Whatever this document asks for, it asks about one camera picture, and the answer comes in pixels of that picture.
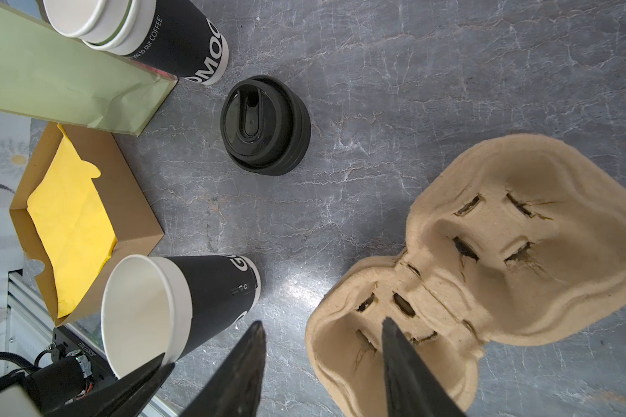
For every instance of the stack of black lids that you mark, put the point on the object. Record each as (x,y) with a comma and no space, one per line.
(265,126)

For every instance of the green white paper bag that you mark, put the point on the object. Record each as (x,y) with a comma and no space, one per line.
(46,76)

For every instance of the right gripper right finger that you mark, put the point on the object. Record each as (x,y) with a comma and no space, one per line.
(411,388)

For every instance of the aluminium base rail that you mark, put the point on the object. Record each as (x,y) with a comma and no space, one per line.
(29,329)

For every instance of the yellow napkins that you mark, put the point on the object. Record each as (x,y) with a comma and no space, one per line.
(72,224)

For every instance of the black paper coffee cup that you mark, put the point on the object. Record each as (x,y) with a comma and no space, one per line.
(166,307)

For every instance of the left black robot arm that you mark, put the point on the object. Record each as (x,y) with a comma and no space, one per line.
(79,382)

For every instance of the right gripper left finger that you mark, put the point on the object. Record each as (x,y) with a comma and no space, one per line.
(235,389)

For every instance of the brown pulp cup carrier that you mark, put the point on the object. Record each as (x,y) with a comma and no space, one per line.
(521,240)

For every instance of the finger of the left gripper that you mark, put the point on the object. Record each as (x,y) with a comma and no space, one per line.
(126,397)

